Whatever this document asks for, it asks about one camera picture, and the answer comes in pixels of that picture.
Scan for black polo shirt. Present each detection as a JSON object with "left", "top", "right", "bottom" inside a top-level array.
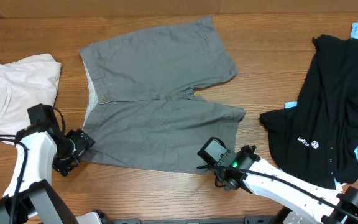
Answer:
[{"left": 260, "top": 35, "right": 358, "bottom": 189}]

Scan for grey shorts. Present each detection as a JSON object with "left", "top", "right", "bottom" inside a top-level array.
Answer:
[{"left": 80, "top": 17, "right": 246, "bottom": 173}]

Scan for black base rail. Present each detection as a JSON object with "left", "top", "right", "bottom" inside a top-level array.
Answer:
[{"left": 110, "top": 215, "right": 273, "bottom": 224}]

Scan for folded white shorts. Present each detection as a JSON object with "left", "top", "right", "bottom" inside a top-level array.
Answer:
[{"left": 0, "top": 54, "right": 62, "bottom": 135}]

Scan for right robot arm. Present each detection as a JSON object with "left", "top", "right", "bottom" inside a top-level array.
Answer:
[{"left": 198, "top": 137, "right": 358, "bottom": 223}]

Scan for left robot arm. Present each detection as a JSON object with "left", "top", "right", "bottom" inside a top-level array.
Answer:
[{"left": 0, "top": 104, "right": 110, "bottom": 224}]

